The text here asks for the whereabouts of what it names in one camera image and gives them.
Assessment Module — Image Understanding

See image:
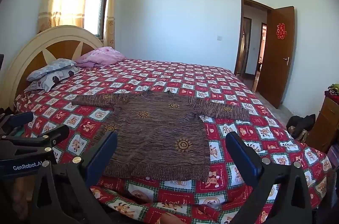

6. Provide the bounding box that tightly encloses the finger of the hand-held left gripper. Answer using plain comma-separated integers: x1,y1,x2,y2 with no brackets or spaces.
0,125,70,159
0,112,34,135

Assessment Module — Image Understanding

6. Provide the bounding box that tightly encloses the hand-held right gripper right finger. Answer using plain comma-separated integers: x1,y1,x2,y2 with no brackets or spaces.
225,131,313,224

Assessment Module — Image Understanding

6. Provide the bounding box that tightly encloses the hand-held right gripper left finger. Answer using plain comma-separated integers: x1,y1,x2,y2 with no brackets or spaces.
30,131,118,224

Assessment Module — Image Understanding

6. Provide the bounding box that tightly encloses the brown knitted sweater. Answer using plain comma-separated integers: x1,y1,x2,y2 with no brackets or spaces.
71,90,250,182

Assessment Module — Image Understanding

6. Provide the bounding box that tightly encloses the pile of clothes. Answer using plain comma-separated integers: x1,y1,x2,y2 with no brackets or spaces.
325,83,339,96

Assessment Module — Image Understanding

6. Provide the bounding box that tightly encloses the white pillow with dark dots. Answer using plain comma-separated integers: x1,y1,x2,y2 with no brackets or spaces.
24,66,81,93

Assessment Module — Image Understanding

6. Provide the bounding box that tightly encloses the grey floral pillow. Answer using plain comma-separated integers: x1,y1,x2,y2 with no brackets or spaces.
26,58,77,82

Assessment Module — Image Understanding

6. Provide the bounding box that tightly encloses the dark bag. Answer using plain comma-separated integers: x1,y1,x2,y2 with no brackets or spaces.
286,114,316,142

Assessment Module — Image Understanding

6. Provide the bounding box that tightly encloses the wooden cabinet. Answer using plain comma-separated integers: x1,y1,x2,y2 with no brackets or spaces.
307,90,339,154

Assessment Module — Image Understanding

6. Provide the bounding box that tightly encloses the pink pillow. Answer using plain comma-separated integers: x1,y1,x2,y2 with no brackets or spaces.
75,46,126,68

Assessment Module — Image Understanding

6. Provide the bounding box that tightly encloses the cream wooden headboard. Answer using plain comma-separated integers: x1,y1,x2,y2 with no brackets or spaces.
0,25,104,110

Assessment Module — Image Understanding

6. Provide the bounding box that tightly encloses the brown wooden door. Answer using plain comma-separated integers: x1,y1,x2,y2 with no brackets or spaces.
256,6,295,109

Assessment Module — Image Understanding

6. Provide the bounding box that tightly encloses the red checked printed bedspread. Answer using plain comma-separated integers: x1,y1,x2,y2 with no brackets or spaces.
14,58,333,224

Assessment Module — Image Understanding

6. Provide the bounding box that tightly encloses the red paper door decoration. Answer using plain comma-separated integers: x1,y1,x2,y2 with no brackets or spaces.
276,23,287,39

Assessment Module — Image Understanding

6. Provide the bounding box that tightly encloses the narrow yellow curtain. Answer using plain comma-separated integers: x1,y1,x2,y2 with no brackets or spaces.
103,0,122,48

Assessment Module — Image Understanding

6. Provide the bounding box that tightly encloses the brown door frame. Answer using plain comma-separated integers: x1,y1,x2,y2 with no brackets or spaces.
234,0,273,76

